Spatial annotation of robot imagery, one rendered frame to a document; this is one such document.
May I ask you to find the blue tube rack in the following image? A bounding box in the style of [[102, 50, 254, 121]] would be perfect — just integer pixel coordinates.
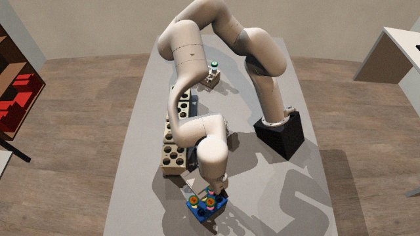
[[186, 193, 227, 224]]

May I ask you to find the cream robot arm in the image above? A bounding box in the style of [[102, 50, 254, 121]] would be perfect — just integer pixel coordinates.
[[157, 0, 296, 201]]

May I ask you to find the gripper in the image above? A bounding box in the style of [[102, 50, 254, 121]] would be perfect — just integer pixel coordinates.
[[209, 173, 228, 199]]

